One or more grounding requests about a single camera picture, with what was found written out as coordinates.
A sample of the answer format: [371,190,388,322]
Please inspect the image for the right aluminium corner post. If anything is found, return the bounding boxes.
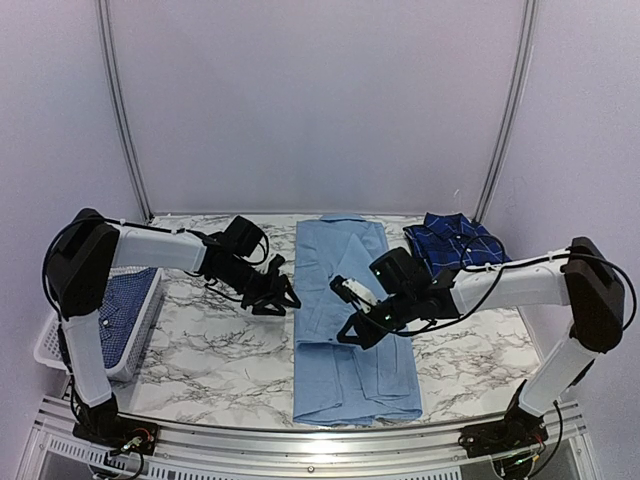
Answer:
[473,0,540,223]

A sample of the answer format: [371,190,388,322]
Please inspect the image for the left aluminium corner post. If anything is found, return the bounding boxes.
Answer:
[95,0,154,222]

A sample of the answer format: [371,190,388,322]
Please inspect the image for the blue checked shirt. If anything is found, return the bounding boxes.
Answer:
[97,269,160,369]

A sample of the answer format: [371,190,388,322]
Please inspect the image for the aluminium corner post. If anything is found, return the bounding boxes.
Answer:
[473,0,540,223]
[95,0,154,222]

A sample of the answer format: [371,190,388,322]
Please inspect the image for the aluminium front frame rail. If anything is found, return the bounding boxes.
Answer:
[19,394,601,480]

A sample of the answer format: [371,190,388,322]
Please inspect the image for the white plastic basket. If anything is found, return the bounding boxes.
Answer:
[32,264,165,384]

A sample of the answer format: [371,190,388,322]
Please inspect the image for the dark blue plaid folded shirt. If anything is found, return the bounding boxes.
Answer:
[403,213,510,277]

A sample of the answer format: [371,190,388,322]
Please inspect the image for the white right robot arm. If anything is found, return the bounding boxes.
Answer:
[330,237,639,458]

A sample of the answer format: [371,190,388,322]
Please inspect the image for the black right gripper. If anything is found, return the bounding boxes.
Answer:
[336,289,417,351]

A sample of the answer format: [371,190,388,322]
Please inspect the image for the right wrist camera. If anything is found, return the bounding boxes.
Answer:
[369,247,432,296]

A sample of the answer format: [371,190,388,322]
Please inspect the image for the light blue long sleeve shirt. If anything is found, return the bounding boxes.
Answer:
[290,213,424,427]

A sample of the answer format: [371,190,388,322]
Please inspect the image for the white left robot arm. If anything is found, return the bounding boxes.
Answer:
[42,208,301,449]

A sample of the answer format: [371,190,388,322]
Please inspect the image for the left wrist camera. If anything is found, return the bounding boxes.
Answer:
[220,216,268,262]

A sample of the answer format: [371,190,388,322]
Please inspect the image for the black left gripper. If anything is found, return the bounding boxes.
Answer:
[216,256,301,316]

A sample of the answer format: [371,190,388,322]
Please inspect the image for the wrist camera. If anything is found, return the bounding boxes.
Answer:
[369,247,432,296]
[220,216,268,262]

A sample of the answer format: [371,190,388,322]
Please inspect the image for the aluminium back table rail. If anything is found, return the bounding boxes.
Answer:
[149,209,479,219]

